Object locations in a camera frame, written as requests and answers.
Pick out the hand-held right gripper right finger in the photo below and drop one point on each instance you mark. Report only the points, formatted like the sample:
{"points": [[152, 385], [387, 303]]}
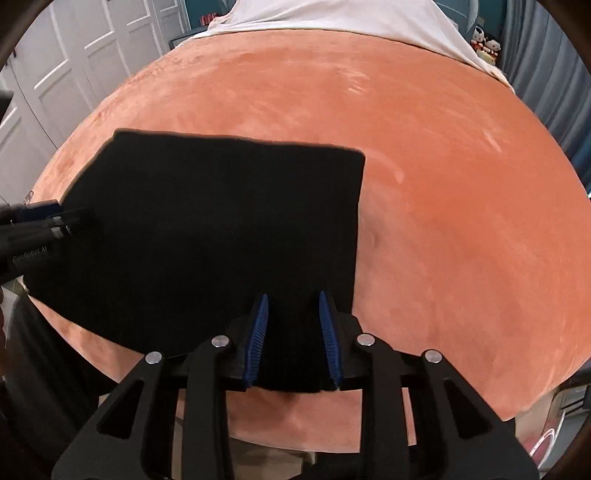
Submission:
{"points": [[330, 341]]}

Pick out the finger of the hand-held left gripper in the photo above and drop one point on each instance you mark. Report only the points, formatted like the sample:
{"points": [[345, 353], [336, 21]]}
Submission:
{"points": [[76, 220], [39, 210]]}

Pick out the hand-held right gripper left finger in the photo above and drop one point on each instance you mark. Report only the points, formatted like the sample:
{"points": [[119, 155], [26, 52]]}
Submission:
{"points": [[258, 337]]}

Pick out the black pants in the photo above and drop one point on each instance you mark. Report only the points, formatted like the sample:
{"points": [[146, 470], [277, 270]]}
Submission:
{"points": [[207, 221]]}

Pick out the eyeglasses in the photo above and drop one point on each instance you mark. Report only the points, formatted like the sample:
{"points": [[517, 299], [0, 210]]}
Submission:
{"points": [[29, 196]]}

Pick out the person's dark clothed leg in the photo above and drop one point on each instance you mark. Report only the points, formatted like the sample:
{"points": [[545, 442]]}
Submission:
{"points": [[46, 369]]}

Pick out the white wardrobe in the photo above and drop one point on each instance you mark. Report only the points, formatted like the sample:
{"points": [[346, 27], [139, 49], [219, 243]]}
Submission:
{"points": [[69, 69]]}

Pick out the orange fleece blanket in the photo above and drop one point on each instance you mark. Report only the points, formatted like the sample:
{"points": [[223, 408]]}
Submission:
{"points": [[438, 207]]}

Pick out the blue nightstand with drawer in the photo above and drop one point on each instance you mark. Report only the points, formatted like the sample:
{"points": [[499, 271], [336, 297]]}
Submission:
{"points": [[184, 39]]}

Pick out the red drink can pack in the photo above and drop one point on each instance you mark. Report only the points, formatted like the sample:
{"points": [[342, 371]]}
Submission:
{"points": [[208, 18]]}

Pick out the white blanket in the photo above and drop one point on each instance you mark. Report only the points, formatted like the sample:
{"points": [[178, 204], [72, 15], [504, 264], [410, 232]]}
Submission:
{"points": [[323, 14]]}

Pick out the yellow box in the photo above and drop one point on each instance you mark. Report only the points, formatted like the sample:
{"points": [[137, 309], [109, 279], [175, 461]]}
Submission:
{"points": [[488, 55]]}

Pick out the red and white doll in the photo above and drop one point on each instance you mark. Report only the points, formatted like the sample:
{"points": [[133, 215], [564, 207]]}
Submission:
{"points": [[492, 46], [479, 37]]}

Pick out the grey curtain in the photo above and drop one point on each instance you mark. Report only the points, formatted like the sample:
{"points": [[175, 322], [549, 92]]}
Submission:
{"points": [[545, 69]]}

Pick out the blue padded headboard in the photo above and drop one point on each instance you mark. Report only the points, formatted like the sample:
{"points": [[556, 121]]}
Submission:
{"points": [[455, 11]]}

